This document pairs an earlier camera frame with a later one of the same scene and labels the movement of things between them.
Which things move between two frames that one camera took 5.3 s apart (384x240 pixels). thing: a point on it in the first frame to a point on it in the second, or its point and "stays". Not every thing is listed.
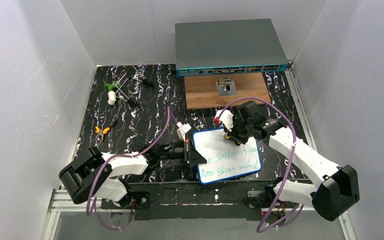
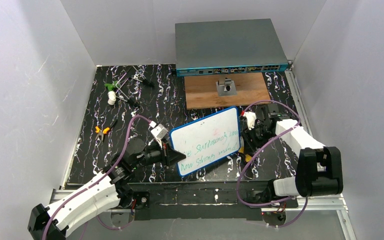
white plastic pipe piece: [112, 96] stays
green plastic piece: [115, 84] stays
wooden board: [201, 91] stays
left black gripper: [186, 151] to [165, 156]
